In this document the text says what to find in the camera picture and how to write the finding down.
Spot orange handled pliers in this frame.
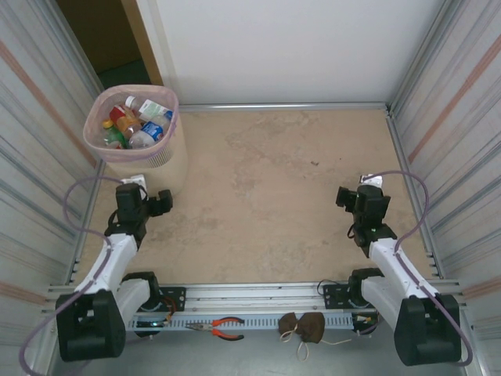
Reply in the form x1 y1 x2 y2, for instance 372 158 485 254
185 316 246 341

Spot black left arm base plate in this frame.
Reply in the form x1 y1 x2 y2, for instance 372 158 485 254
116 287 187 313

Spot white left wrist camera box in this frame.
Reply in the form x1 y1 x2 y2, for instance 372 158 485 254
120 174 149 190

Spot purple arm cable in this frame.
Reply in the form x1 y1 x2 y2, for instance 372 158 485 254
362 170 474 368
18 175 130 376

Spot Pepsi label bottle blue cap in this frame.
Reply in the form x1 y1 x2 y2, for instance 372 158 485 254
128 110 175 150

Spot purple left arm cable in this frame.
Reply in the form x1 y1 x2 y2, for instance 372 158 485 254
18 175 130 376

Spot brown wooden door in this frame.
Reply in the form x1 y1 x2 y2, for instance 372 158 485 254
54 0 162 85

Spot pink plastic waste basket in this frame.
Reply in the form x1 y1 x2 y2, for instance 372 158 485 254
84 85 180 165

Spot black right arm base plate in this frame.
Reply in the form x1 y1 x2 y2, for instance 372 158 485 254
321 284 353 310

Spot green plastic bottle yellow cap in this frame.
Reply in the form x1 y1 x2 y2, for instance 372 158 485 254
102 119 132 149

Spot aluminium table edge strip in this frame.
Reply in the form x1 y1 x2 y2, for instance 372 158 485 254
178 102 389 114

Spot white slotted cable duct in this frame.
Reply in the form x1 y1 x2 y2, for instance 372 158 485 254
52 313 379 334

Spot white green label clear bottle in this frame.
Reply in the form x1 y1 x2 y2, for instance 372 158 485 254
124 96 169 122

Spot aluminium mounting rail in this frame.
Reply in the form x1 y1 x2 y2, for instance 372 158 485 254
41 280 463 314

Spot cream ribbed waste bin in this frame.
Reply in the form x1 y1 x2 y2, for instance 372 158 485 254
105 117 189 197

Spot red orange label tea bottle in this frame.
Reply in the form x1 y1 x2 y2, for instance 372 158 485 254
108 105 142 134

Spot brown cloth pouch with string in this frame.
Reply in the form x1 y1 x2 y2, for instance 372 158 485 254
277 312 352 362

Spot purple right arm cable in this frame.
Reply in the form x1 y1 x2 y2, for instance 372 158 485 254
362 170 474 368

